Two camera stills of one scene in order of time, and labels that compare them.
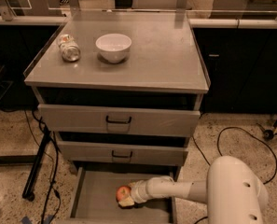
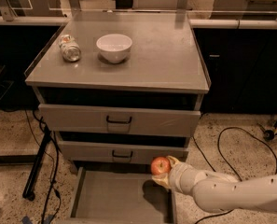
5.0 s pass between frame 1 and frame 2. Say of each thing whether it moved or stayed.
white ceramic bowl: stayed
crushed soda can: stayed
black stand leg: stayed
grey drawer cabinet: stayed
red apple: moved
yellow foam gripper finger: moved
